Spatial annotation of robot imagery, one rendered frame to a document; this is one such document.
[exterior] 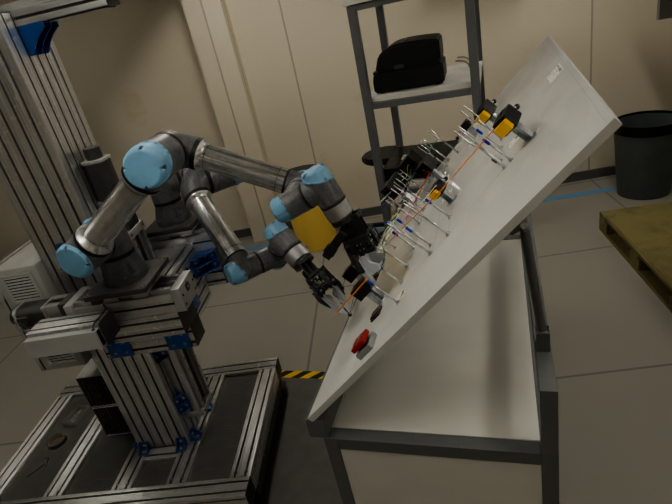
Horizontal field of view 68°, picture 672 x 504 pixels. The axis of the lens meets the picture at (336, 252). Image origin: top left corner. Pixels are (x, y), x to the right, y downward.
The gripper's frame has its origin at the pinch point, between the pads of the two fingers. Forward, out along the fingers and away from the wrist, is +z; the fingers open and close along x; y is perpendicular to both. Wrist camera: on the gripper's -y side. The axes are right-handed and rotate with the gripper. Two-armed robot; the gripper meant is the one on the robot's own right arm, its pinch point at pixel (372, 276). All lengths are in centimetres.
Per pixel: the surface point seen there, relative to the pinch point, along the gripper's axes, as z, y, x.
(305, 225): 45, -158, 228
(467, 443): 40, 12, -27
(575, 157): -20, 61, -25
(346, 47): -55, -79, 308
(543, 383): 28, 37, -25
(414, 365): 34.8, -5.4, 1.3
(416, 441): 35.6, 0.4, -28.3
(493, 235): -12, 42, -26
